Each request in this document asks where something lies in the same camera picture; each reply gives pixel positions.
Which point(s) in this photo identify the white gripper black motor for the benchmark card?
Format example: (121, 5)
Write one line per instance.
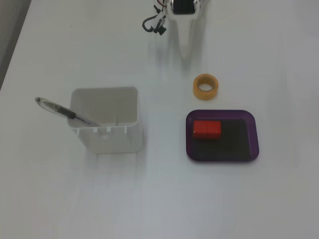
(184, 8)

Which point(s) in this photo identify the yellow tape roll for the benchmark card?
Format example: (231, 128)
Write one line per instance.
(199, 94)

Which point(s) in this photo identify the red ribbed block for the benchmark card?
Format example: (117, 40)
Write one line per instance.
(207, 128)

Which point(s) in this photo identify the purple metal tray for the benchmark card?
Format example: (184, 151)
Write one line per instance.
(224, 154)

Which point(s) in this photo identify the white plastic container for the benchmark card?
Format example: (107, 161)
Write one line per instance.
(112, 144)

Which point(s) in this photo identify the clear black ballpoint pen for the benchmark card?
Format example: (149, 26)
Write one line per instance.
(57, 108)

